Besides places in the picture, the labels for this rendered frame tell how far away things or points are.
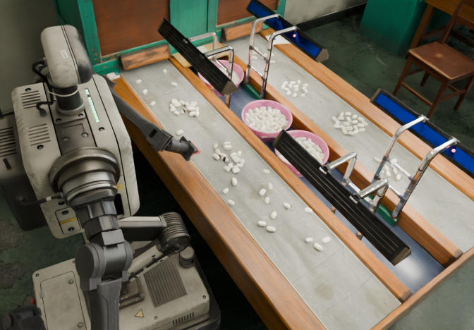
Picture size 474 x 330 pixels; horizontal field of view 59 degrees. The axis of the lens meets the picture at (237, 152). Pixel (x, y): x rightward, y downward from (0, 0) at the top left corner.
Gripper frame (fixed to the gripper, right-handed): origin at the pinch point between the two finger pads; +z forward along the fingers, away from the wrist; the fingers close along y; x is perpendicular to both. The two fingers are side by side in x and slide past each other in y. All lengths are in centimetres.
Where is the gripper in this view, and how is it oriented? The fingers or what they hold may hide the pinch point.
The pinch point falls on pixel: (198, 151)
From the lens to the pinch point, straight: 188.1
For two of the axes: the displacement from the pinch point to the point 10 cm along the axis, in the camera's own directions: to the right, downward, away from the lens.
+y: -5.7, -6.2, 5.4
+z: 5.8, 1.6, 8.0
